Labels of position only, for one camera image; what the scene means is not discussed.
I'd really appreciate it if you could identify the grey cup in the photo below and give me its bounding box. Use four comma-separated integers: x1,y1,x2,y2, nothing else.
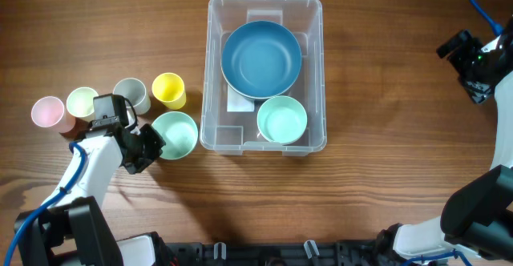
113,78,151,115

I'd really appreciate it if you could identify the cream cup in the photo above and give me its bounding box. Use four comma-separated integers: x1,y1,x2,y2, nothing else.
67,87,99,122

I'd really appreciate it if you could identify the pink cup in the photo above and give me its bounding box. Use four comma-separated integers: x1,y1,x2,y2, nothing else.
30,96,76,133

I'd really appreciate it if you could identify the mint green small bowl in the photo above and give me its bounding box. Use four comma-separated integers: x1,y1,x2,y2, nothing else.
256,95,308,145

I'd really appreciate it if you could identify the dark blue bowl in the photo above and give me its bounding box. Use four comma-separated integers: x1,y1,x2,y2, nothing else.
220,20,303,100

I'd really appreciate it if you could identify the beige bowl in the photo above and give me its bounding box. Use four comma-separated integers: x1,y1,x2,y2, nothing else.
222,70,300,100

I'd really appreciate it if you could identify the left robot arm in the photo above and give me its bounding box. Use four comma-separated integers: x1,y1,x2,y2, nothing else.
3,94,172,266

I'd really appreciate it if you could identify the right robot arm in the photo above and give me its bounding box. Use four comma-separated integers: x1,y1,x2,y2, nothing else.
370,26,512,265

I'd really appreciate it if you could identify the white label in container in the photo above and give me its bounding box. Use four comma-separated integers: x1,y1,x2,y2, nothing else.
227,86,255,112

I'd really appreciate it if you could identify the yellow cup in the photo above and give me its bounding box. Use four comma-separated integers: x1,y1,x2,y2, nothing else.
151,72,187,110

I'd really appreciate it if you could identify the left blue cable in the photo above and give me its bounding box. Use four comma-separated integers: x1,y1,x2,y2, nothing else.
2,140,89,266

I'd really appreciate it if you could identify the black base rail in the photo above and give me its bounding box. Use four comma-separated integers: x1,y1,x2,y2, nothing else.
167,240,402,266

